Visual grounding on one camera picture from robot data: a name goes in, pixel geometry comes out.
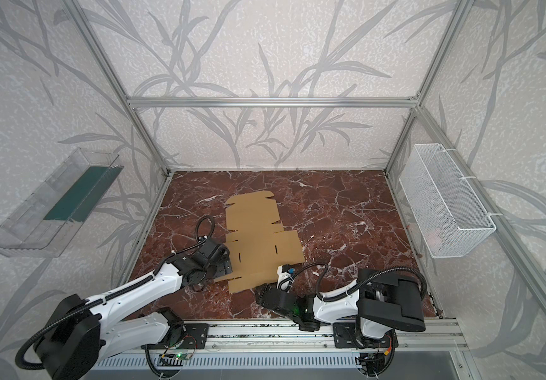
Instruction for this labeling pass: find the brown cardboard box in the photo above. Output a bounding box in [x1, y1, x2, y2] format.
[218, 191, 306, 294]

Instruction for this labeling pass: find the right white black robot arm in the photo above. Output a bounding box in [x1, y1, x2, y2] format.
[256, 263, 428, 349]

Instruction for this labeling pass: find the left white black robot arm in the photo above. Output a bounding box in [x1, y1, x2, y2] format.
[15, 237, 232, 379]

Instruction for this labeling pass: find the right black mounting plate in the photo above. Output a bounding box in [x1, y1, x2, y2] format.
[333, 322, 397, 350]

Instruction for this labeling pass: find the black mounting plate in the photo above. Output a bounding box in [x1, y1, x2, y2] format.
[161, 323, 210, 350]
[333, 322, 397, 350]

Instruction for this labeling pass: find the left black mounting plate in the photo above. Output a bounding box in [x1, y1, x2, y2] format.
[161, 323, 210, 350]

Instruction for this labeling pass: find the green circuit board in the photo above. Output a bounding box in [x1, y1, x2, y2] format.
[159, 351, 195, 366]

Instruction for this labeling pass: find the green mat in bin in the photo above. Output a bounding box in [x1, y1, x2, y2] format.
[44, 166, 124, 223]

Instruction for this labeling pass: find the pink item in basket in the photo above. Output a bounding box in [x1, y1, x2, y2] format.
[424, 228, 443, 250]

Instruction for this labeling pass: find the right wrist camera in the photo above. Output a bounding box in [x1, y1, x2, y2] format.
[277, 264, 295, 291]

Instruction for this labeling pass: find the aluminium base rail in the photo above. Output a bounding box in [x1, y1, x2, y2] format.
[92, 319, 469, 355]

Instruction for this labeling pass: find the aluminium frame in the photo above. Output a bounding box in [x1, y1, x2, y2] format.
[63, 1, 546, 316]

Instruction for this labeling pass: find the clear plastic wall bin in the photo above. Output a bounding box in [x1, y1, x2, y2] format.
[0, 148, 124, 258]

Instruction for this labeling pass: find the white wire mesh basket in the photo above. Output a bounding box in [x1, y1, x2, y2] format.
[400, 143, 496, 259]

